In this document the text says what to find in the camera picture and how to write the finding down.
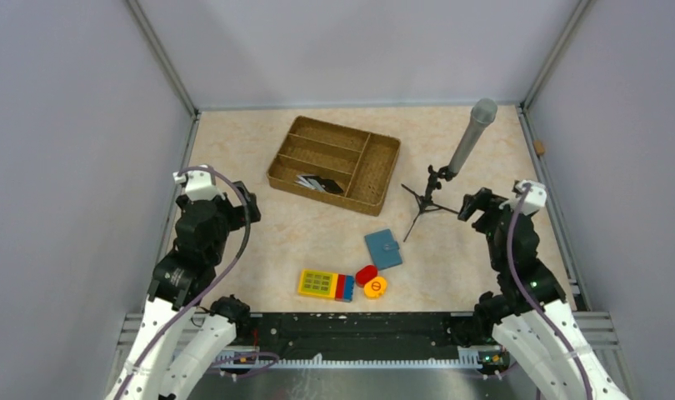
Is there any yellow window toy block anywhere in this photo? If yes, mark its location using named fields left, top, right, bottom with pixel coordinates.
left=297, top=269, right=338, bottom=299

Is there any blue toy block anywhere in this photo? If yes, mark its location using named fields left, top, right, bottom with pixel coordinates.
left=342, top=275, right=355, bottom=303

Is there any red rounded toy block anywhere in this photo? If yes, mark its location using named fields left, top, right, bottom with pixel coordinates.
left=354, top=265, right=378, bottom=288

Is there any grey microphone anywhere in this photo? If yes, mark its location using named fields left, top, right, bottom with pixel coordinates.
left=447, top=97, right=498, bottom=177

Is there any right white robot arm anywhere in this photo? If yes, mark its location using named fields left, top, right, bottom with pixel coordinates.
left=452, top=181, right=627, bottom=399

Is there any woven wicker tray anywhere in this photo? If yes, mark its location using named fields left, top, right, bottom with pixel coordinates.
left=267, top=116, right=401, bottom=216

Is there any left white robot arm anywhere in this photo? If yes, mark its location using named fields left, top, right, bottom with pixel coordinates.
left=107, top=176, right=261, bottom=399

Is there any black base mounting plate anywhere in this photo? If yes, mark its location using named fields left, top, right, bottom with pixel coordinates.
left=232, top=312, right=513, bottom=367

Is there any black tripod mic stand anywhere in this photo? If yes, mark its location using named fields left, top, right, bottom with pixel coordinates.
left=401, top=165, right=458, bottom=242

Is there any small brown wall object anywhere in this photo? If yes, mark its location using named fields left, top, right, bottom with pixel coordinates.
left=532, top=140, right=546, bottom=157

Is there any blue leather card holder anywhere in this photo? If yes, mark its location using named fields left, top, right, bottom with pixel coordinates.
left=364, top=229, right=403, bottom=271

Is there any yellow round toy block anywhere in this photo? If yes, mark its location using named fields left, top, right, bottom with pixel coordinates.
left=363, top=276, right=388, bottom=299

